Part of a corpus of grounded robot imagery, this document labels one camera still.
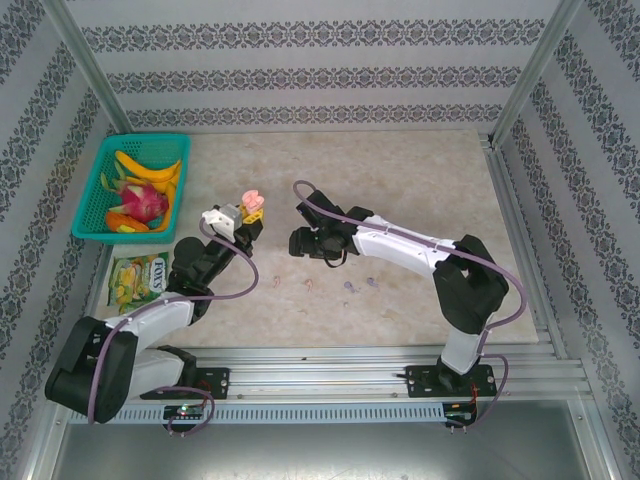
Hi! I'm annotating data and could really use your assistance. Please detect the teal plastic mesh basket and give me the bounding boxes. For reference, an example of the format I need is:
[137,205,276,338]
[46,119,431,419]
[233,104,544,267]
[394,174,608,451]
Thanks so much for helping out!
[71,133,193,246]

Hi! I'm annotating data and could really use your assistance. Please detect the aluminium frame post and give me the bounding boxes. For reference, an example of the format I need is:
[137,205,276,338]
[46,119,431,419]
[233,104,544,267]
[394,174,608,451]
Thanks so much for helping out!
[38,0,132,137]
[488,0,584,147]

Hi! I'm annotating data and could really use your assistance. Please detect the grey slotted cable duct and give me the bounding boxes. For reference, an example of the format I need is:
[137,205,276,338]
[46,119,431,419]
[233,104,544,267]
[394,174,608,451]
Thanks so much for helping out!
[67,402,447,425]

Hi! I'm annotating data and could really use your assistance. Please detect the small circuit board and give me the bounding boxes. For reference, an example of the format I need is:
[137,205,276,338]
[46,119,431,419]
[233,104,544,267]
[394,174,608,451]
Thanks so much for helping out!
[163,403,207,420]
[444,401,480,420]

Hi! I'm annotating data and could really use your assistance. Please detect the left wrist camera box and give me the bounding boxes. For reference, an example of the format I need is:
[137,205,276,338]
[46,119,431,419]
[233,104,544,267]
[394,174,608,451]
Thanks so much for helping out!
[201,203,245,242]

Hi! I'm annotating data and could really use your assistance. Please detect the aluminium side rail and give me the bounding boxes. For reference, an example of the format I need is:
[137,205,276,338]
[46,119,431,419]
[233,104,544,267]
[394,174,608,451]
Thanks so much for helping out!
[67,243,115,366]
[478,130,571,360]

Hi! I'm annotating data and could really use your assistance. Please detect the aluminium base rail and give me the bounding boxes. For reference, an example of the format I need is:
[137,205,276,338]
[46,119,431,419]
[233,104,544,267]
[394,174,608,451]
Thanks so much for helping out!
[47,346,587,404]

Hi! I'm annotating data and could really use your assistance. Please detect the yellow toy banana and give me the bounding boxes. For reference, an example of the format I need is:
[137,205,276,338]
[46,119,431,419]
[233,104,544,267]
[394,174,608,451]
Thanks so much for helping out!
[114,149,183,182]
[124,174,178,197]

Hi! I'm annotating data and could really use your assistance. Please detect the orange yellow fruit slice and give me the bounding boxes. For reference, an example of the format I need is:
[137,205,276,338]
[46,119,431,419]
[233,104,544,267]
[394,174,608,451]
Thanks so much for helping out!
[158,182,180,232]

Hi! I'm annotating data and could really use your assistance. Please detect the purple camera cable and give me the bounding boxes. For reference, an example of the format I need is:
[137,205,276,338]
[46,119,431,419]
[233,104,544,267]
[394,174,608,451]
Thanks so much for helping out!
[292,180,527,436]
[87,219,259,439]

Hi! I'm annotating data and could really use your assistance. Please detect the orange toy fruit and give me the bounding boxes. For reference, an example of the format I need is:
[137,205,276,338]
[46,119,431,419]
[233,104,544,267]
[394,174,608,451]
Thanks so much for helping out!
[103,210,151,234]

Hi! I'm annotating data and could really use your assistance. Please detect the pink toy dragon fruit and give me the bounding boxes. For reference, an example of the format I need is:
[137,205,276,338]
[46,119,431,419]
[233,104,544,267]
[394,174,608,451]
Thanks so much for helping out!
[108,181,171,222]

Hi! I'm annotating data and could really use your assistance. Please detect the Fox's candy bag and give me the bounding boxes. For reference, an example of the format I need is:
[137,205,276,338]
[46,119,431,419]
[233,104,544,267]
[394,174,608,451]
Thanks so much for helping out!
[106,252,172,316]

